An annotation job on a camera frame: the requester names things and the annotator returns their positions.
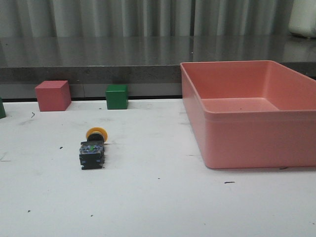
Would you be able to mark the yellow push button switch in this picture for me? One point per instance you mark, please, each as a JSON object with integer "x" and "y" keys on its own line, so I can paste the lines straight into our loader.
{"x": 92, "y": 151}

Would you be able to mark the green cube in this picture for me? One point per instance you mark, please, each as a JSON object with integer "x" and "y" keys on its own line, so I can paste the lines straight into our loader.
{"x": 117, "y": 97}

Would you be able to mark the grey stone counter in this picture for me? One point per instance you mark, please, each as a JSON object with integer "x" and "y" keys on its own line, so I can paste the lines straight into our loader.
{"x": 149, "y": 66}

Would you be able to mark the pink plastic bin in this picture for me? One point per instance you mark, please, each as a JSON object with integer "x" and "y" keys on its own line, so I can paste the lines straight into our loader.
{"x": 250, "y": 114}

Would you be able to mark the pink cube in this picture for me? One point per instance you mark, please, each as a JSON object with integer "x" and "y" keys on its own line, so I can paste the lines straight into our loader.
{"x": 53, "y": 95}

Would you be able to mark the green block at left edge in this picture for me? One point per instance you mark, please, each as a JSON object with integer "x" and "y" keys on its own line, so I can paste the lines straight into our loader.
{"x": 2, "y": 109}

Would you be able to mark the white container on counter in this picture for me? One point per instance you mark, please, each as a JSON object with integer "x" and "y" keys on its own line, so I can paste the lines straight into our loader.
{"x": 303, "y": 18}

